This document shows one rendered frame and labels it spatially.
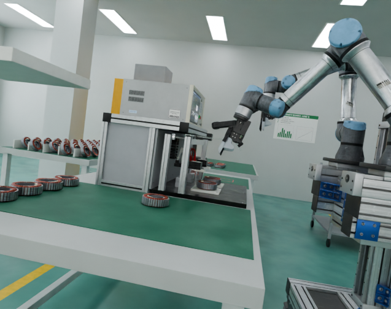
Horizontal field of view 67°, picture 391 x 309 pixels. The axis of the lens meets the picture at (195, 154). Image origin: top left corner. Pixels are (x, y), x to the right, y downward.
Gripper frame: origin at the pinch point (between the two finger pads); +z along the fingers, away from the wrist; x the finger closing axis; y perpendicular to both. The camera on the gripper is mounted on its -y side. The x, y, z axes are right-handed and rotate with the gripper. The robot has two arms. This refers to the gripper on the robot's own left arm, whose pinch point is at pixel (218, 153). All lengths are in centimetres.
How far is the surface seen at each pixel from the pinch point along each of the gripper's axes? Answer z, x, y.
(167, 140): 5.1, 3.5, -25.5
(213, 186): 16.2, 20.3, 3.9
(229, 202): 18.0, 4.6, 14.8
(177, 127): -2.9, 0.4, -23.1
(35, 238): 41, -70, -26
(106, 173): 34, 5, -47
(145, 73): -88, 387, -216
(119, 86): -42, 367, -241
